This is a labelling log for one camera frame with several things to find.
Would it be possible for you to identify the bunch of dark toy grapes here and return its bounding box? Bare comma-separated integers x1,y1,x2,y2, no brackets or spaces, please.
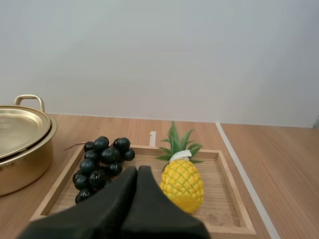
63,136,137,205

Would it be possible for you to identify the shallow wooden tray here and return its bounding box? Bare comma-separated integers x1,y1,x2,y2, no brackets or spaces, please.
29,144,257,236

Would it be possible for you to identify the gold lid with black knob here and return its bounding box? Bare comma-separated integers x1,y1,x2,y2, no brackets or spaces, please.
0,105,52,160

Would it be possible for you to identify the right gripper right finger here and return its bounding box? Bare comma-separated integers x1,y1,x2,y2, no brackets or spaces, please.
122,165,210,239

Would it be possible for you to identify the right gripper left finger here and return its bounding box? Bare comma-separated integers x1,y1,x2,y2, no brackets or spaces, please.
17,166,139,239

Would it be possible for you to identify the gold pot with two handles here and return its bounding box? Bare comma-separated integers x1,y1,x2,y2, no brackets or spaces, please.
0,94,58,197

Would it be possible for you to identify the yellow toy pineapple green crown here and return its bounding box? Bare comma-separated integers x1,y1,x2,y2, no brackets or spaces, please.
155,120,205,214

